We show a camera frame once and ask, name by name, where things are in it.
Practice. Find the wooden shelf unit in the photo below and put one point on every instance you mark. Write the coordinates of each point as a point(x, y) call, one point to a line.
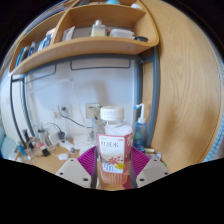
point(100, 43)

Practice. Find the white wall socket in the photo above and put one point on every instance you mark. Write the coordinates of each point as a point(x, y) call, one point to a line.
point(65, 111)

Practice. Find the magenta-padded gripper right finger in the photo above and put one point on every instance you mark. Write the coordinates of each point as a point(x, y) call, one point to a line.
point(152, 170)

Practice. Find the blue white striped towel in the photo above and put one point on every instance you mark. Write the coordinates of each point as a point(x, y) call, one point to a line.
point(215, 150)

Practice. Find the thin white desk lamp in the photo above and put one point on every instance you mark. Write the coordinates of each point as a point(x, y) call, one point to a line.
point(75, 93)

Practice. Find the small white printed packet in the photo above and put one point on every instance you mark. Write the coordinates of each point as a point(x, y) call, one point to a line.
point(156, 156)

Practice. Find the clear pink-labelled drink bottle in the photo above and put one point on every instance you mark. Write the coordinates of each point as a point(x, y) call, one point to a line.
point(113, 150)

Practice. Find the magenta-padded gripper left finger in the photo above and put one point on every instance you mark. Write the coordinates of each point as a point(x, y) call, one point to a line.
point(71, 170)

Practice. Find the clear blue spray bottle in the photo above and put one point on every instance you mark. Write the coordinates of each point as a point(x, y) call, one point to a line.
point(140, 133)

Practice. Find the white computer mouse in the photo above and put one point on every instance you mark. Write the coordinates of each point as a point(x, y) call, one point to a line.
point(63, 156)

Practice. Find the square wall plate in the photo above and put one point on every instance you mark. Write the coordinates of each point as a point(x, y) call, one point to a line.
point(91, 110)

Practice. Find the black charger block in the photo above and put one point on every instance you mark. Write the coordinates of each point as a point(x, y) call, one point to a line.
point(45, 152)

